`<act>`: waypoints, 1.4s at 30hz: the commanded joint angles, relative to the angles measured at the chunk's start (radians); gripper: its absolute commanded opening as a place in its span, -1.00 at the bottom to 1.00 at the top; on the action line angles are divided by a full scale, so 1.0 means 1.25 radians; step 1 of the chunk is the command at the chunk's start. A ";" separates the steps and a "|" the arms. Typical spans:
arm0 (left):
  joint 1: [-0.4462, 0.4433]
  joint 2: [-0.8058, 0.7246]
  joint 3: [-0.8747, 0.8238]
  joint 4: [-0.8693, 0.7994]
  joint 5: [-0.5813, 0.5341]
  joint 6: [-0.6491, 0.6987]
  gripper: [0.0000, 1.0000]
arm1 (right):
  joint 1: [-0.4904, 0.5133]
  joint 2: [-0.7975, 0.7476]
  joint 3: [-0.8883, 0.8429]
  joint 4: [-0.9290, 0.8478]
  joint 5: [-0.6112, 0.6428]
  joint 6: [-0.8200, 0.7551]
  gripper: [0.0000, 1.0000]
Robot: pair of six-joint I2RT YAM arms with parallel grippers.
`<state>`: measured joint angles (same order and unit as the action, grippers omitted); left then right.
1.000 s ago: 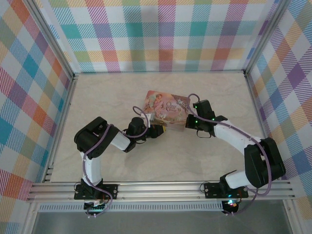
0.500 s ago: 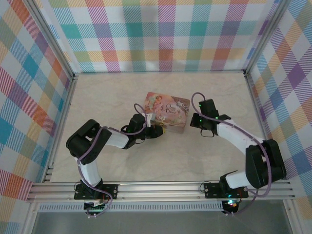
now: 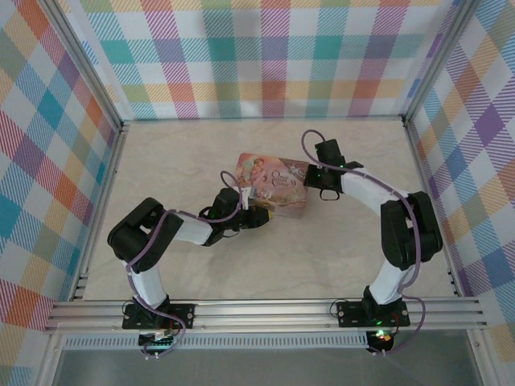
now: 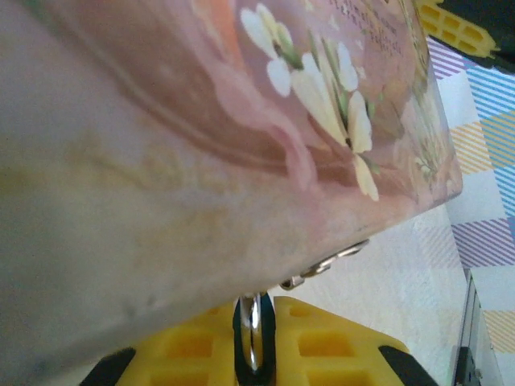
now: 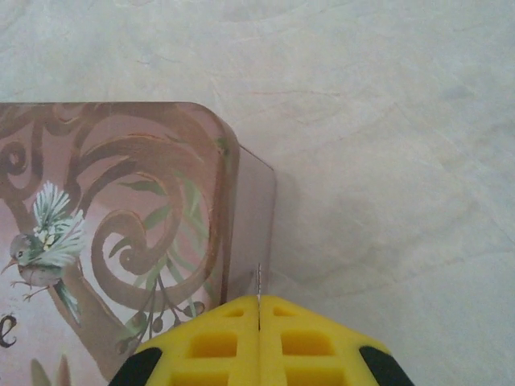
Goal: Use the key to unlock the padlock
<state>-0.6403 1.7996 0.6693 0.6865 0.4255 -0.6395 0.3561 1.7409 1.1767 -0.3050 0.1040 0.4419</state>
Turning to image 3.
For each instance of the pink illustrated tin box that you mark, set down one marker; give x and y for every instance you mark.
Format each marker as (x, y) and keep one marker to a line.
(277, 181)

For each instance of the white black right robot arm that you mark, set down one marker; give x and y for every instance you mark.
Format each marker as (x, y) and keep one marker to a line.
(362, 185)

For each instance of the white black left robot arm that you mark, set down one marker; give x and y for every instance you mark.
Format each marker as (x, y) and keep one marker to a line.
(149, 281)

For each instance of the circuit board with green lights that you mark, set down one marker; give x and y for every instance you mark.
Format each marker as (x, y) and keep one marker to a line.
(159, 339)

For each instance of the grey metal panel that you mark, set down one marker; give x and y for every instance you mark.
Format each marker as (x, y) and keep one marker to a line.
(261, 370)

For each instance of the circuit board with orange part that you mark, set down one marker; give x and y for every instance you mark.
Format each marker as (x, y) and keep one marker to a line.
(381, 335)

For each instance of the thin aluminium floor rail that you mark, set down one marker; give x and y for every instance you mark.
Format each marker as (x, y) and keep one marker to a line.
(261, 120)

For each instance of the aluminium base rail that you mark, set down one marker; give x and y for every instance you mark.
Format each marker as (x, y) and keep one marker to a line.
(261, 315)

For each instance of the aluminium side floor rail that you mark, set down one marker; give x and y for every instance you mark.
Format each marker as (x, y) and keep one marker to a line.
(430, 201)
(108, 193)

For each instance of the aluminium frame post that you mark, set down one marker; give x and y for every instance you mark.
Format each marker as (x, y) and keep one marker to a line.
(86, 68)
(438, 60)

